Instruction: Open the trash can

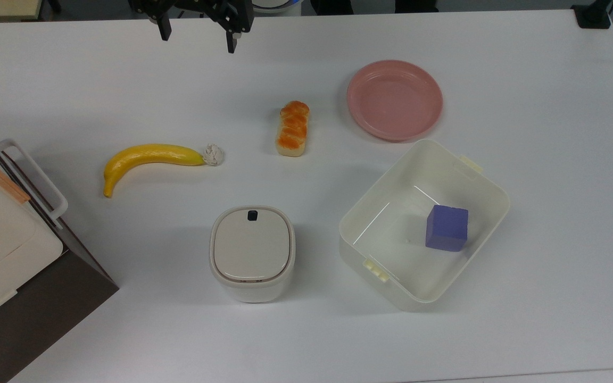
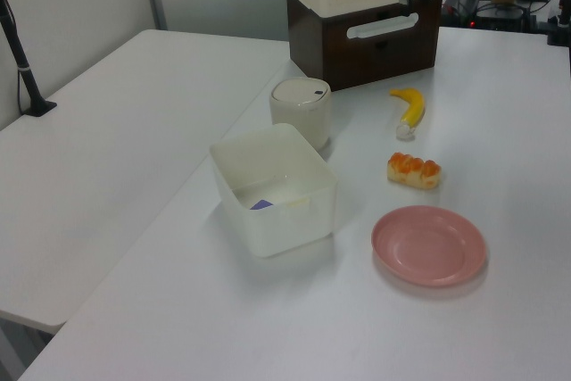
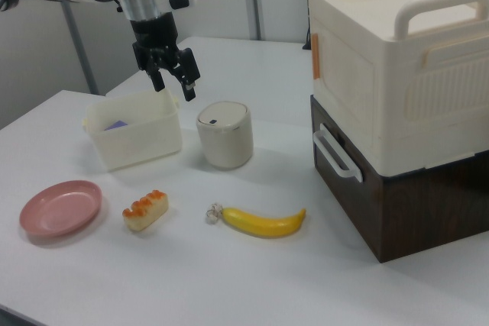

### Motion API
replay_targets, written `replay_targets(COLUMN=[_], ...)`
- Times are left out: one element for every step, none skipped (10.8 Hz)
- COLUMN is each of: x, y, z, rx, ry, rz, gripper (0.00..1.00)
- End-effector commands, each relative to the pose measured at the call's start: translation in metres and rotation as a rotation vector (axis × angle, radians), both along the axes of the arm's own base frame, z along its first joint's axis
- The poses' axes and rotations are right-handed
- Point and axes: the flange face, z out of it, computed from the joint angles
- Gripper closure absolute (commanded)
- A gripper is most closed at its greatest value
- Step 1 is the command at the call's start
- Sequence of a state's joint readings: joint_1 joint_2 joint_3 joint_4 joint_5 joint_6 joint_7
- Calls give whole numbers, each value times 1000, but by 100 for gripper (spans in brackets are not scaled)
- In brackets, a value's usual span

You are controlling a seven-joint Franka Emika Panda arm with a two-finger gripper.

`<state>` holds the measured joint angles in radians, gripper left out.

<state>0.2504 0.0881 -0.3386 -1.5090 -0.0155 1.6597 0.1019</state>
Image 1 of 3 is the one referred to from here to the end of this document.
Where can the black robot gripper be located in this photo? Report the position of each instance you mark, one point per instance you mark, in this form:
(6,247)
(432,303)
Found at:
(232,13)

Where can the white lidded trash can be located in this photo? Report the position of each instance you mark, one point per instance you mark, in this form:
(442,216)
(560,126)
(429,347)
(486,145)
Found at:
(252,250)

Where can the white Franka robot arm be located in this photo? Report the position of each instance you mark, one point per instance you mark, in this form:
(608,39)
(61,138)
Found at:
(277,7)

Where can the white open plastic bin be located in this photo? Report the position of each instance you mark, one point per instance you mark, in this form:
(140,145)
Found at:
(391,234)

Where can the small white crumpled ball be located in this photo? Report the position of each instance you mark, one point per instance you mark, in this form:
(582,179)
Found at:
(213,155)

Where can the yellow toy banana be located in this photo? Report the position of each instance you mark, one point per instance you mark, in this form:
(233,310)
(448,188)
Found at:
(141,156)

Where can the toy bread with orange topping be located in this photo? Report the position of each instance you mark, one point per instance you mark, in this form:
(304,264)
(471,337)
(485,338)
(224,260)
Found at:
(292,130)

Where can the light wooden table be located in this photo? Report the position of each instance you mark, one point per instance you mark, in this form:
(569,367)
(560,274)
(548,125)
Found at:
(0,8)

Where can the pink plastic plate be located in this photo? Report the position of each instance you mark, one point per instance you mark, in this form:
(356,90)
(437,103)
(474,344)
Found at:
(394,100)

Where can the orange strip on cream box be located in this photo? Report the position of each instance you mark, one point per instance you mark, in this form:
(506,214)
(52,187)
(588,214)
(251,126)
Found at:
(0,180)

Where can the dark brown wooden drawer box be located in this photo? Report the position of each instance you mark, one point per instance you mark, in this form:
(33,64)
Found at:
(46,308)

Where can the purple cube block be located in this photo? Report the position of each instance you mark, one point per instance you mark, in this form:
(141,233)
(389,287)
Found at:
(447,227)

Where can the black table clamp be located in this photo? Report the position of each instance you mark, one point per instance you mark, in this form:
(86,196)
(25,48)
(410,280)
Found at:
(593,15)

